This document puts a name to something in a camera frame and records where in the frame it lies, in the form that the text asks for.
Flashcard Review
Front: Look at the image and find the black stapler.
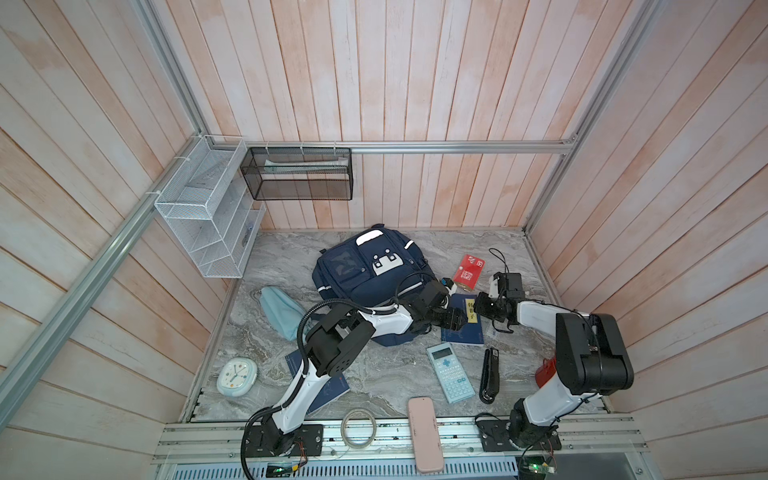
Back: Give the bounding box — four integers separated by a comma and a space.
479, 347, 500, 404

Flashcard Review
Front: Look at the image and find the red card box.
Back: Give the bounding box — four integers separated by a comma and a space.
452, 254, 485, 291

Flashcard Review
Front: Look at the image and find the red pen holder cup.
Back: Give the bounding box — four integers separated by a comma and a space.
535, 357, 556, 388

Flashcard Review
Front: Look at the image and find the black mesh wall basket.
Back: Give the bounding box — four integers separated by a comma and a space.
240, 146, 354, 201

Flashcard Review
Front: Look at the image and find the clear tape roll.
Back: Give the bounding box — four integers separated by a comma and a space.
340, 408, 378, 450

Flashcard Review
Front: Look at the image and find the pink pencil case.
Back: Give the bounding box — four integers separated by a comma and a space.
407, 397, 445, 474

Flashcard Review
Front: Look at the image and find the navy blue student backpack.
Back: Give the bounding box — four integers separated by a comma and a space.
311, 223, 437, 348

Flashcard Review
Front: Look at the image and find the aluminium mounting rail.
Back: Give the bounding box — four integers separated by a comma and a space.
149, 412, 652, 480

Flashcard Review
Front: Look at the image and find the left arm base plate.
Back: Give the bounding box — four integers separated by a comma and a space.
241, 423, 324, 459

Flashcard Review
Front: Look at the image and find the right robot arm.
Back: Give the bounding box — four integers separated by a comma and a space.
474, 272, 634, 448

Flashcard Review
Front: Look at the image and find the mint alarm clock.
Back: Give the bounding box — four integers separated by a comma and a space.
216, 357, 258, 398

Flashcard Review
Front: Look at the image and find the blue book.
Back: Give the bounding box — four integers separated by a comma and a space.
284, 349, 352, 415
441, 294, 484, 345

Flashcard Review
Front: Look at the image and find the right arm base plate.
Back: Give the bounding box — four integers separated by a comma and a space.
475, 416, 562, 452

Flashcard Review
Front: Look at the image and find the light blue calculator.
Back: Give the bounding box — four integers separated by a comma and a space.
427, 343, 475, 404

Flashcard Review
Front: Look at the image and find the white wire mesh shelf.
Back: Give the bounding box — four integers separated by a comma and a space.
155, 135, 265, 279

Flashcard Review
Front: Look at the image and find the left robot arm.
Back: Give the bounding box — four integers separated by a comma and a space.
241, 279, 468, 456

